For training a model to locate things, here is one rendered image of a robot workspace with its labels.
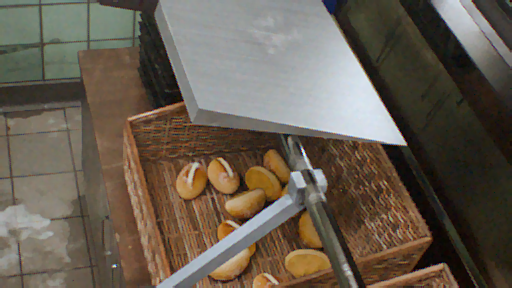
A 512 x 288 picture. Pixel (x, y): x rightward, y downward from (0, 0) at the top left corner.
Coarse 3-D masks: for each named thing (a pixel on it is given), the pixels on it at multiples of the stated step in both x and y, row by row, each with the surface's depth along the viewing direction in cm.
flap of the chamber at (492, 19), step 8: (472, 0) 113; (480, 0) 112; (488, 0) 110; (480, 8) 112; (488, 8) 110; (496, 8) 109; (488, 16) 110; (496, 16) 109; (504, 16) 108; (496, 24) 109; (504, 24) 107; (496, 32) 109; (504, 32) 107; (504, 40) 107
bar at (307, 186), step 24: (288, 144) 123; (312, 168) 120; (312, 192) 116; (264, 216) 121; (288, 216) 121; (312, 216) 114; (240, 240) 122; (336, 240) 110; (192, 264) 125; (216, 264) 124; (336, 264) 108
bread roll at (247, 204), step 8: (248, 192) 188; (256, 192) 189; (264, 192) 191; (232, 200) 187; (240, 200) 187; (248, 200) 187; (256, 200) 188; (264, 200) 190; (232, 208) 187; (240, 208) 187; (248, 208) 187; (256, 208) 188; (240, 216) 188; (248, 216) 189
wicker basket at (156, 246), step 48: (192, 144) 200; (240, 144) 204; (336, 144) 189; (144, 192) 173; (240, 192) 197; (336, 192) 187; (384, 192) 171; (144, 240) 180; (192, 240) 184; (288, 240) 188; (384, 240) 169
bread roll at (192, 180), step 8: (184, 168) 194; (192, 168) 192; (200, 168) 193; (184, 176) 191; (192, 176) 191; (200, 176) 192; (176, 184) 193; (184, 184) 190; (192, 184) 190; (200, 184) 192; (184, 192) 191; (192, 192) 191; (200, 192) 193
